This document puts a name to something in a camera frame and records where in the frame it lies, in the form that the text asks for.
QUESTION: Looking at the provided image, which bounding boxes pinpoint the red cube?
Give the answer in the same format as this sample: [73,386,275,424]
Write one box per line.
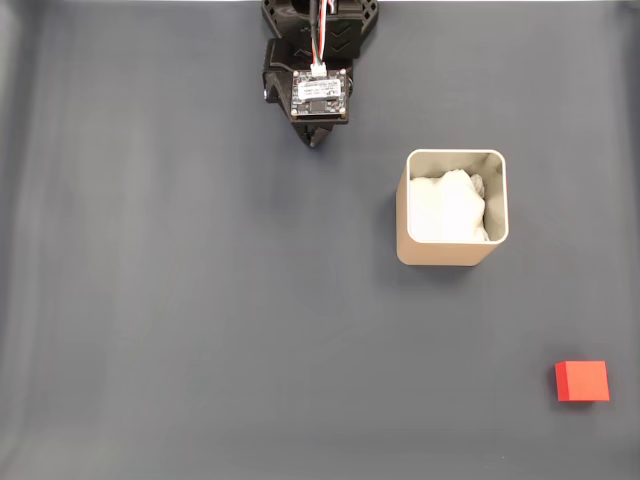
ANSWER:
[554,360,611,403]

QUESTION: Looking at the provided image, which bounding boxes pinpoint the beige square box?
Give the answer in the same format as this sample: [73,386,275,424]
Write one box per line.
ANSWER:
[395,148,510,267]

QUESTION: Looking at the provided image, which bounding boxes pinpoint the white crumpled cloth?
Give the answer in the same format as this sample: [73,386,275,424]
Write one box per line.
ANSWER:
[409,168,491,242]

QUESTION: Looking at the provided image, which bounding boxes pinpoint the camera circuit board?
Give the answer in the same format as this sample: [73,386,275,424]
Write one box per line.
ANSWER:
[290,69,350,124]

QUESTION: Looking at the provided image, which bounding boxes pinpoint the red white black wires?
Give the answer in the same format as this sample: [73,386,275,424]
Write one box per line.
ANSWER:
[312,0,337,79]

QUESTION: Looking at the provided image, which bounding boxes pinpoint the black camera cable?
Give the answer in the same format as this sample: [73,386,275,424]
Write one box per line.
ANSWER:
[305,0,318,66]

